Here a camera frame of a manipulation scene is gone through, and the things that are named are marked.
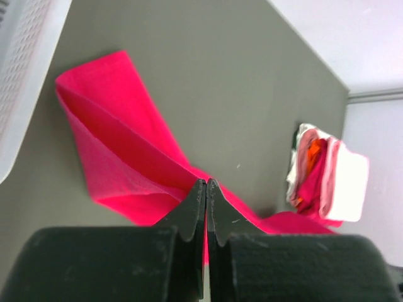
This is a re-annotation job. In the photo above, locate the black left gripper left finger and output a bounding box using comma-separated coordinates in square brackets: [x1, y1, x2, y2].
[1, 180, 207, 301]

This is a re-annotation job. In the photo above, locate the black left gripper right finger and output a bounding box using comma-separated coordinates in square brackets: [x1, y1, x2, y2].
[206, 179, 402, 301]

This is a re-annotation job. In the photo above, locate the crimson red t shirt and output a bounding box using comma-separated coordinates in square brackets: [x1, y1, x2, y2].
[55, 49, 344, 265]

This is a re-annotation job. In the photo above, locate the red folded t shirt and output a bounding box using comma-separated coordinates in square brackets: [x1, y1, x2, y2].
[297, 146, 327, 220]

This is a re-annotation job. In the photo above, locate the white perforated plastic basket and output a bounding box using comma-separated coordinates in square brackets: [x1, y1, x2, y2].
[1, 0, 71, 181]

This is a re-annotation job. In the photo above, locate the right aluminium frame post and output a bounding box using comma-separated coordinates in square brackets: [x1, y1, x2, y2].
[348, 88, 402, 104]

